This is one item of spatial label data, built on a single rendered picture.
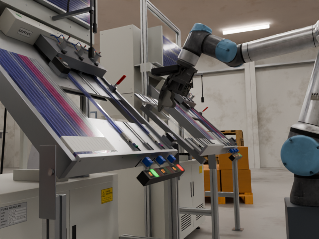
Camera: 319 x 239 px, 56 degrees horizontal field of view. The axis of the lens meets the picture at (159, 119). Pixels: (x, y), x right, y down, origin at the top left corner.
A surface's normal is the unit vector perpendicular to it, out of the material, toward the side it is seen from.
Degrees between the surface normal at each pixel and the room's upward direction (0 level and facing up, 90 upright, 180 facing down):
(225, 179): 90
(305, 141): 97
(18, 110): 90
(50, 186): 90
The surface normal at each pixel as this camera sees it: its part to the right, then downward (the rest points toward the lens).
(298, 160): -0.59, 0.07
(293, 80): -0.33, -0.07
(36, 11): 0.91, -0.06
